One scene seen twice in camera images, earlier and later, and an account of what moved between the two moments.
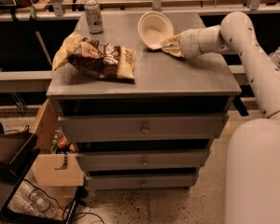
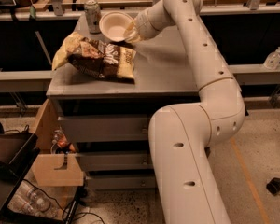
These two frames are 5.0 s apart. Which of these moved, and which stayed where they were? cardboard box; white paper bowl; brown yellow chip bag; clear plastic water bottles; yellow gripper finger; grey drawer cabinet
Moved: yellow gripper finger; white paper bowl
Stayed: clear plastic water bottles; brown yellow chip bag; cardboard box; grey drawer cabinet
